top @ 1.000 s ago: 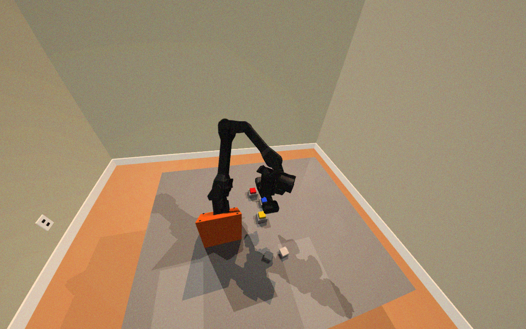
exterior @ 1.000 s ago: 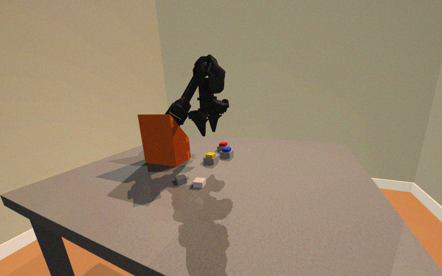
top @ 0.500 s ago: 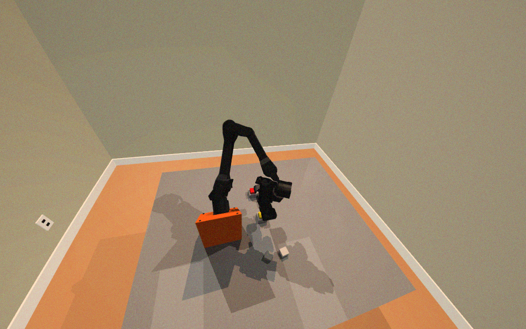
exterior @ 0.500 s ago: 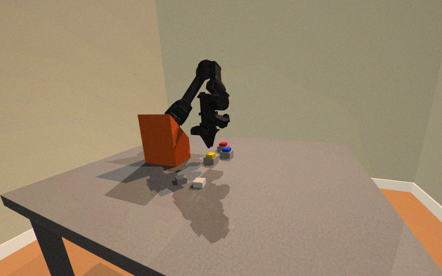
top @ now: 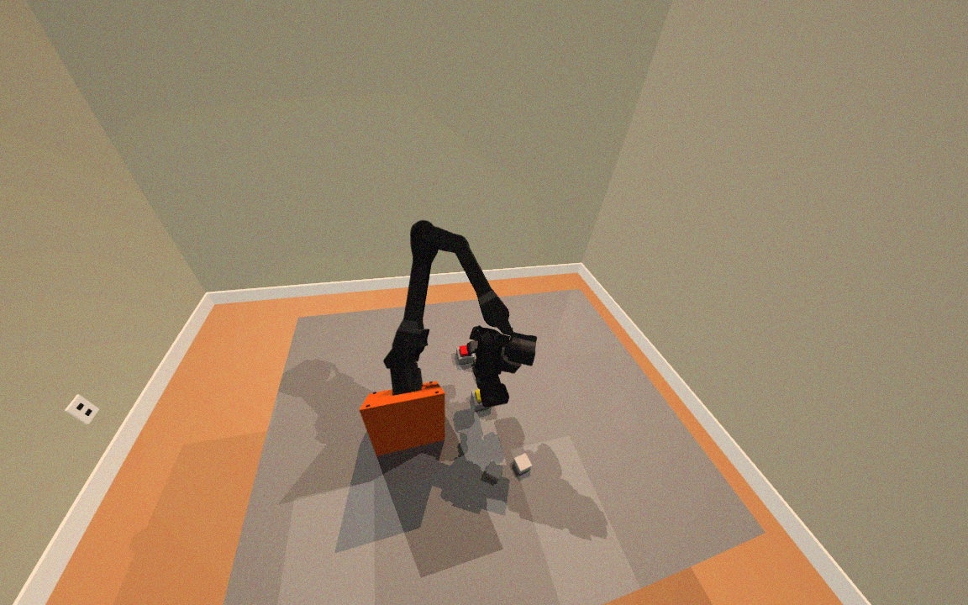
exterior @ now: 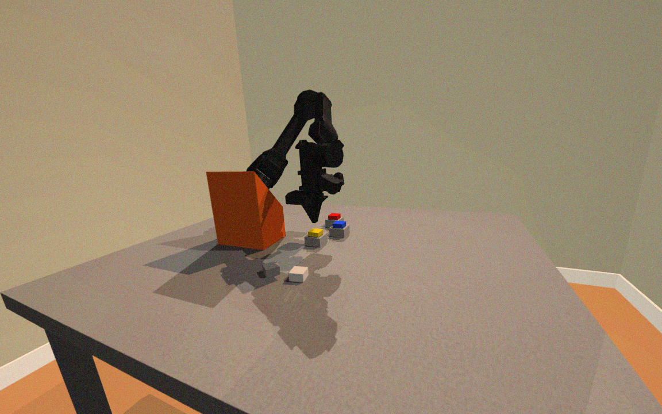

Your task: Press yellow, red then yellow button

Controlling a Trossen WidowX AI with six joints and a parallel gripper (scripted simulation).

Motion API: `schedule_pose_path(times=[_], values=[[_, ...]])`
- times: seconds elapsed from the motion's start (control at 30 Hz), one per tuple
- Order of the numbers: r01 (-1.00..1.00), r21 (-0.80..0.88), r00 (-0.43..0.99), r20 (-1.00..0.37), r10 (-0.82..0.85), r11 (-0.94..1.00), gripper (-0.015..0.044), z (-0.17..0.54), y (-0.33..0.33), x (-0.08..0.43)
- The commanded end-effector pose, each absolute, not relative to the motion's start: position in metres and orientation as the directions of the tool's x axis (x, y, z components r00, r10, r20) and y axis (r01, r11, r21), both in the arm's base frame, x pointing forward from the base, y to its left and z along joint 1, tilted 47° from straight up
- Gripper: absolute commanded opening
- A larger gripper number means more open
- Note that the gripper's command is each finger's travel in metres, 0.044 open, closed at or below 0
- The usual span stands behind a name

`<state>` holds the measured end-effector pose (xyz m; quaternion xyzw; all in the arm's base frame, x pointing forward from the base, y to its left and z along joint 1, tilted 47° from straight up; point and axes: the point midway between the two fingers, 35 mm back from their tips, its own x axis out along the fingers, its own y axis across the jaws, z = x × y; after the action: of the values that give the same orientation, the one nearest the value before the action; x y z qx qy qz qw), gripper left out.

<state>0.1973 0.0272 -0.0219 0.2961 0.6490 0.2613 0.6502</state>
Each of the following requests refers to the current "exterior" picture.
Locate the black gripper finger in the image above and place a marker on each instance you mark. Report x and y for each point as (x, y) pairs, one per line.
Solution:
(311, 210)
(319, 205)

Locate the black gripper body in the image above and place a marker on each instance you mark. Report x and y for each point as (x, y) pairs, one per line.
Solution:
(306, 194)

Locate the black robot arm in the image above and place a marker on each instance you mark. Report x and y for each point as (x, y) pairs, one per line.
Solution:
(326, 152)

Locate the red button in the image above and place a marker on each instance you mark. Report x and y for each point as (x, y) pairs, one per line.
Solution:
(332, 218)

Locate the yellow button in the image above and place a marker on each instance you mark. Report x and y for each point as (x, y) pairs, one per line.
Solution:
(316, 238)

